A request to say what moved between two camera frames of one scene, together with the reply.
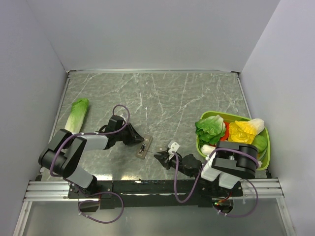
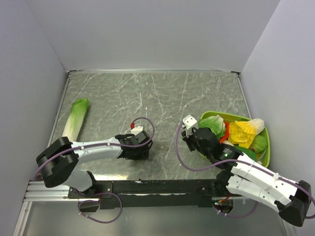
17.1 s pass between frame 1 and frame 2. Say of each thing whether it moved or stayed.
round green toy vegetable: stayed
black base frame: stayed
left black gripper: moved
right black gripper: moved
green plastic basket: stayed
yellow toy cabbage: stayed
